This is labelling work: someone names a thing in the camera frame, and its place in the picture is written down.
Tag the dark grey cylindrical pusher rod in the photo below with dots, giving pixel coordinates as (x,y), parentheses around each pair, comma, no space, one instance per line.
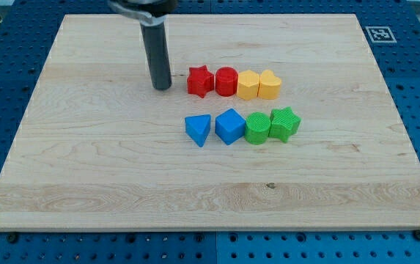
(155,45)

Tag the metal clamp tool mount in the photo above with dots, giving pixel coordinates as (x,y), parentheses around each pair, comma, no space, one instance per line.
(147,12)

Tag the red star block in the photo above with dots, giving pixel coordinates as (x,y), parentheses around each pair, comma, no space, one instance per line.
(200,81)

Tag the green star block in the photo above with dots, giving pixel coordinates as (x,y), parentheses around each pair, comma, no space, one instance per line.
(284,124)

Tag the red cylinder block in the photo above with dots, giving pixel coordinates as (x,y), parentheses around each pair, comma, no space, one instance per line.
(226,81)

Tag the yellow pentagon block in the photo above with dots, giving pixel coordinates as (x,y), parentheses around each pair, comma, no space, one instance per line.
(247,85)

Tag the blue triangle block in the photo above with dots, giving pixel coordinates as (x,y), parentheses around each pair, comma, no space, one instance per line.
(198,128)

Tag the blue cube block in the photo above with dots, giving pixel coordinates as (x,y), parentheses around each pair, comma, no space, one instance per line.
(230,126)

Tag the yellow heart block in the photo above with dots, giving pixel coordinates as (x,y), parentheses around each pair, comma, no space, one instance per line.
(269,85)

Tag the light wooden board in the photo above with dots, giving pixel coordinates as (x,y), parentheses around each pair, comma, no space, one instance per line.
(100,150)

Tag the green cylinder block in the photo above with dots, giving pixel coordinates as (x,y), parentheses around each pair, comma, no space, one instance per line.
(257,128)

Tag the white fiducial marker tag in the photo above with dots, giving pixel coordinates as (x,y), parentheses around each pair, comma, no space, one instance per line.
(380,34)

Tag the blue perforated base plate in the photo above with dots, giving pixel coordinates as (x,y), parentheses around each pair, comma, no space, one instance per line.
(26,36)

